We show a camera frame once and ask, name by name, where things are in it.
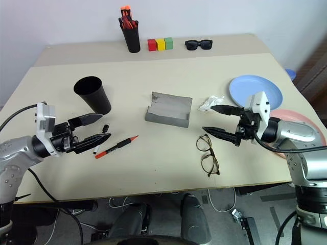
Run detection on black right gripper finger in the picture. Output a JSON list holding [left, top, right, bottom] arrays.
[[210, 104, 244, 117], [202, 126, 241, 148]]

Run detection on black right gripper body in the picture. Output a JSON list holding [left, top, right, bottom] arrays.
[[234, 107, 260, 148]]

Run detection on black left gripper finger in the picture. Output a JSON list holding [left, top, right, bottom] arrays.
[[73, 133, 112, 155], [67, 113, 104, 129]]

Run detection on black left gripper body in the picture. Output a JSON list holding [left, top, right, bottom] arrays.
[[49, 121, 80, 154]]

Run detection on black and white marker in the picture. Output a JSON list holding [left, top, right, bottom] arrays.
[[92, 124, 111, 155]]

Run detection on crumpled white paper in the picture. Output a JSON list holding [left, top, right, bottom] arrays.
[[197, 95, 226, 113]]

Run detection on empty black cup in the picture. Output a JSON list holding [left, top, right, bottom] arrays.
[[73, 76, 112, 115]]

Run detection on tortoiseshell eyeglasses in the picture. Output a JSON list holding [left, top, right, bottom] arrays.
[[196, 134, 221, 178]]

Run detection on red and black marker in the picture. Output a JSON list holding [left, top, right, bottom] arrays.
[[95, 135, 139, 160]]

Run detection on light blue plate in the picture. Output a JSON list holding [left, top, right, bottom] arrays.
[[228, 74, 284, 108]]

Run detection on pink plate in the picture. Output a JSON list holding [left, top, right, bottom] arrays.
[[268, 109, 327, 159]]

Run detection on grey glasses case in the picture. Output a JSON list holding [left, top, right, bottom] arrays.
[[145, 91, 193, 129]]

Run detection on blue round container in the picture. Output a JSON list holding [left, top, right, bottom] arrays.
[[284, 68, 297, 81]]

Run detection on black sunglasses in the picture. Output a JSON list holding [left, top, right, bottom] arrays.
[[184, 39, 214, 51]]

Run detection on brown wooden furniture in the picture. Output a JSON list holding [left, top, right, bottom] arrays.
[[293, 50, 327, 104]]

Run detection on dark rounded shape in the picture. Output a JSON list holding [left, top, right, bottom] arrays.
[[109, 202, 152, 241], [180, 193, 212, 245]]

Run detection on black pen holder cup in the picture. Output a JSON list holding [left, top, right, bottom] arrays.
[[121, 25, 141, 54]]

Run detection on black flat floor bar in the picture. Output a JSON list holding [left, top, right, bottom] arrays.
[[240, 216, 257, 245]]

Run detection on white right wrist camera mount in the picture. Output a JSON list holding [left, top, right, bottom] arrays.
[[244, 90, 271, 140]]

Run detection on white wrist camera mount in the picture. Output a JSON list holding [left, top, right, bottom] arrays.
[[244, 90, 271, 140], [34, 102, 57, 157]]

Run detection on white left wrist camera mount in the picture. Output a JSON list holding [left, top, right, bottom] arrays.
[[34, 102, 57, 157]]

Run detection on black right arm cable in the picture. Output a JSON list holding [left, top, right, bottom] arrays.
[[253, 131, 327, 154]]

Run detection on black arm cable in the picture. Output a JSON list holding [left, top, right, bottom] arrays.
[[253, 131, 327, 154], [0, 103, 60, 203]]

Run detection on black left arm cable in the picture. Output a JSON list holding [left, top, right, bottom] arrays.
[[0, 103, 60, 203]]

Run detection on black table frame bar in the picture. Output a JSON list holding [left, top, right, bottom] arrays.
[[14, 200, 98, 213]]

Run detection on white floor cable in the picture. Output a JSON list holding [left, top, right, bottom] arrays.
[[108, 195, 134, 210], [207, 187, 238, 213]]

